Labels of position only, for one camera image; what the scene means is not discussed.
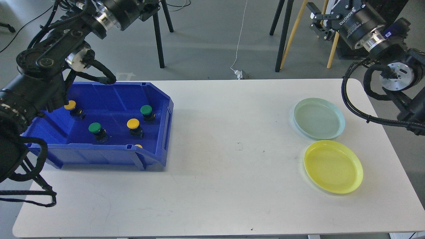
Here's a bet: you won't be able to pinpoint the white cable with plug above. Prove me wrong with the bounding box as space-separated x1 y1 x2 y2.
230 0 248 80

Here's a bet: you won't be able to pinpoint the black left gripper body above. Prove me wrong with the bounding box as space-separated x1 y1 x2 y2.
95 0 161 31

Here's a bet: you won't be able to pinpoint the green push button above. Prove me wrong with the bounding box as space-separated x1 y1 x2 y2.
140 104 155 123
88 122 109 144

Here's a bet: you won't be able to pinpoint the light green plate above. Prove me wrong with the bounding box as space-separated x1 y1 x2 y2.
293 97 346 140

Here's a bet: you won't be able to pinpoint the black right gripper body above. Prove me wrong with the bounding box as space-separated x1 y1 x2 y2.
307 0 386 50

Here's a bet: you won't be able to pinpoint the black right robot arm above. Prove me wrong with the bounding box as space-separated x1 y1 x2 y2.
306 0 425 135

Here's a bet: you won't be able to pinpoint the black tripod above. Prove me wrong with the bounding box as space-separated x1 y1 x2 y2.
269 0 294 73
151 0 174 69

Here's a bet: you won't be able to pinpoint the black floor cables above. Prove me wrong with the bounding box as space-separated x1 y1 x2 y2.
0 0 60 53

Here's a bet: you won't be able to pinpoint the yellow plate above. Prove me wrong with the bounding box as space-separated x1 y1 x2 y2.
303 140 363 194

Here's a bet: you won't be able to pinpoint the yellow push button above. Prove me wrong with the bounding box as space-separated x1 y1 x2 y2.
127 118 144 139
64 100 85 120

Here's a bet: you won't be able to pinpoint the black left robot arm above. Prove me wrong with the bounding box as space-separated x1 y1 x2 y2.
0 0 161 207

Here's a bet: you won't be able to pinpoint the blue plastic storage bin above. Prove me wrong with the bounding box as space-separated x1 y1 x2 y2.
23 82 174 171

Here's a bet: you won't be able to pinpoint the black tripod right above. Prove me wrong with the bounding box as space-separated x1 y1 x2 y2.
269 0 294 73

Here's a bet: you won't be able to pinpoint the wooden easel legs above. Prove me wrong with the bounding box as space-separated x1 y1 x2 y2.
280 0 340 70

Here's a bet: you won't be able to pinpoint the black tripod left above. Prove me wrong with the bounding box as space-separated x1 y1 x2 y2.
151 0 174 69

